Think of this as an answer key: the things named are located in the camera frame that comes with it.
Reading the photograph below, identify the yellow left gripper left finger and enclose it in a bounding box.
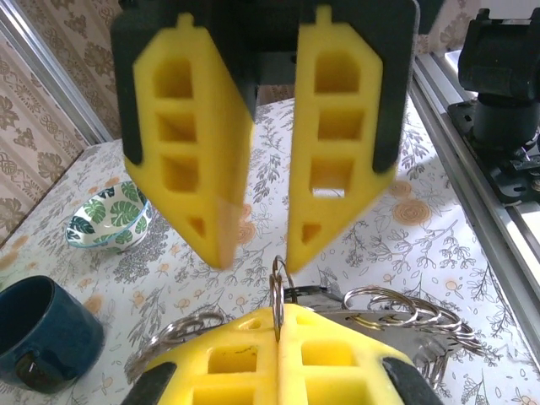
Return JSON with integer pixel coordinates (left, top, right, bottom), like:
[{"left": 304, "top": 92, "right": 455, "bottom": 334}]
[{"left": 121, "top": 305, "right": 282, "bottom": 405}]

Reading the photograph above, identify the silver keyring bunch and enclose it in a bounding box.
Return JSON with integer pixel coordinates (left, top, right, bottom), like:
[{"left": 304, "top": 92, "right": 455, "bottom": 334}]
[{"left": 124, "top": 255, "right": 486, "bottom": 389}]

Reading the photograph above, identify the aluminium front rail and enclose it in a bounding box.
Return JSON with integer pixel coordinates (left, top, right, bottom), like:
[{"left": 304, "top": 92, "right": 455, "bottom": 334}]
[{"left": 411, "top": 52, "right": 540, "bottom": 305}]

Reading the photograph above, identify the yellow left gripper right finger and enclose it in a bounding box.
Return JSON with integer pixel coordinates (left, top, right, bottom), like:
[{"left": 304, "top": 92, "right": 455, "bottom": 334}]
[{"left": 278, "top": 303, "right": 444, "bottom": 405}]

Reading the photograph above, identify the dark blue mug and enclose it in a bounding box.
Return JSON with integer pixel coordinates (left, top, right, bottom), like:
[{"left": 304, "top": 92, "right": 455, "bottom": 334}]
[{"left": 0, "top": 275, "right": 105, "bottom": 397}]

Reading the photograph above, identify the aluminium frame post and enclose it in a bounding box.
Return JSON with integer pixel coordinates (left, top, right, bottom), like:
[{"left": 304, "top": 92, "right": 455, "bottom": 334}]
[{"left": 0, "top": 0, "right": 115, "bottom": 147}]

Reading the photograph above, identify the leaf pattern bowl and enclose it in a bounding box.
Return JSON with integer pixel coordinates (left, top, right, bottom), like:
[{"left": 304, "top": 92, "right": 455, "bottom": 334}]
[{"left": 64, "top": 180, "right": 154, "bottom": 255}]

